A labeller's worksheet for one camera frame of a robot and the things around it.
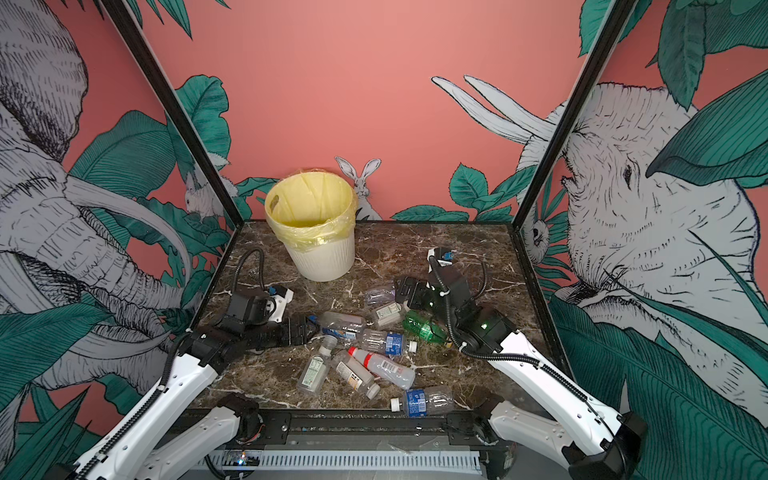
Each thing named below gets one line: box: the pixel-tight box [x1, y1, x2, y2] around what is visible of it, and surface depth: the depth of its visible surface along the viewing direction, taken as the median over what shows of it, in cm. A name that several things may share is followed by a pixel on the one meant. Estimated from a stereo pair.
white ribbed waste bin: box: [265, 170, 358, 282], surface depth 95 cm
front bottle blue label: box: [390, 385, 455, 418], surface depth 75 cm
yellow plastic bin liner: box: [264, 168, 358, 251], surface depth 96 cm
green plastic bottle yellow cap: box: [402, 310, 453, 348], surface depth 90 cm
